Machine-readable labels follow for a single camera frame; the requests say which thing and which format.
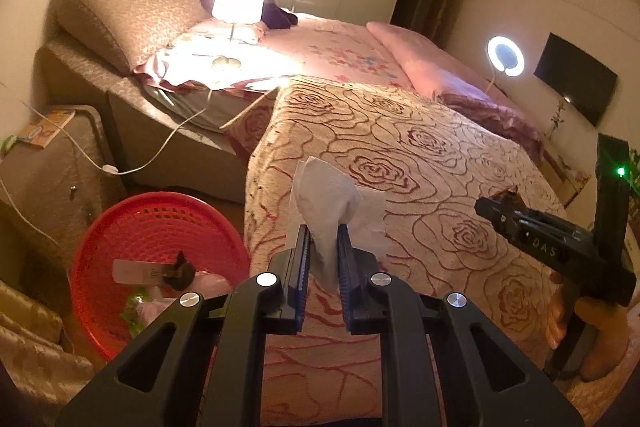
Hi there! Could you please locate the white ring light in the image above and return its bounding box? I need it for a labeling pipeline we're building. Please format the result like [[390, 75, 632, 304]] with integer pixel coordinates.
[[485, 36, 526, 94]]

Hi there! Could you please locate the dark brown wrapper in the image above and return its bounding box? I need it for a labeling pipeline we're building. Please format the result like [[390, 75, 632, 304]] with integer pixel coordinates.
[[490, 186, 526, 209]]

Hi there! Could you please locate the white charger cable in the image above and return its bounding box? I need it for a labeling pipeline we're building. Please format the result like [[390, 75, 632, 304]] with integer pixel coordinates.
[[0, 175, 64, 251]]

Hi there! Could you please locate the green snack packet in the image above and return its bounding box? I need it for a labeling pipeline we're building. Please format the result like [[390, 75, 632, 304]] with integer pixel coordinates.
[[119, 287, 151, 339]]

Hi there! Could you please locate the orange book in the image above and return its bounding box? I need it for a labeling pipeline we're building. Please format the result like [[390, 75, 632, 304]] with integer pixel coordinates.
[[17, 109, 76, 148]]

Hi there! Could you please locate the pink folded duvet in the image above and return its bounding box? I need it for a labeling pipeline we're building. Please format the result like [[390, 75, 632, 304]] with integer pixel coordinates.
[[367, 22, 544, 164]]

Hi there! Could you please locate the rose patterned bed cover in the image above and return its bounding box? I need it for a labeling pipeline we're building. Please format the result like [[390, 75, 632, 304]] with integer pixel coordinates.
[[224, 77, 564, 426]]

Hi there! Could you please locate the black wall television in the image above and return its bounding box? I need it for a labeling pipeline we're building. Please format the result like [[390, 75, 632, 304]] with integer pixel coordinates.
[[534, 32, 618, 128]]

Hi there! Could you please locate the white lamp cable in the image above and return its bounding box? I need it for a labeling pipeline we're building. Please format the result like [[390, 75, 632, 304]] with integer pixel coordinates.
[[22, 85, 281, 177]]

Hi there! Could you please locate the clear plastic bag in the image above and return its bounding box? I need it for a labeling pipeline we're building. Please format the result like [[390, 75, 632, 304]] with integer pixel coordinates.
[[136, 271, 232, 327]]

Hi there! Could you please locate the small green object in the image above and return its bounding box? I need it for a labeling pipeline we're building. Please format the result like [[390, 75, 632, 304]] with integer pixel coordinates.
[[0, 135, 17, 158]]

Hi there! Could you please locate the red plastic mesh basket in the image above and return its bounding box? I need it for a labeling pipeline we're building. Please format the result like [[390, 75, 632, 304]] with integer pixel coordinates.
[[70, 192, 250, 361]]

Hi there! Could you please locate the white tissue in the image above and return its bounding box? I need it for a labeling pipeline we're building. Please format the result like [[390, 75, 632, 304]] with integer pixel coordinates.
[[285, 157, 390, 293]]

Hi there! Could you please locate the brown fabric nightstand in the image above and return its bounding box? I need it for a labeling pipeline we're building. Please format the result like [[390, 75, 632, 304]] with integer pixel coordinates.
[[0, 105, 126, 287]]

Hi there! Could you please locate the pink floral bed sheet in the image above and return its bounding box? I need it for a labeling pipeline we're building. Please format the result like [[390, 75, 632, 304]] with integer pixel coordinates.
[[134, 14, 412, 91]]

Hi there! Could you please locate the beige patterned curtain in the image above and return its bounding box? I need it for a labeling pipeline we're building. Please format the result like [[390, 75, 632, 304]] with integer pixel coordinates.
[[1, 284, 94, 426]]

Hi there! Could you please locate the right hand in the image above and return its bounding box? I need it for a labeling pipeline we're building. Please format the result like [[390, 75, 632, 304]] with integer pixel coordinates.
[[546, 271, 632, 383]]

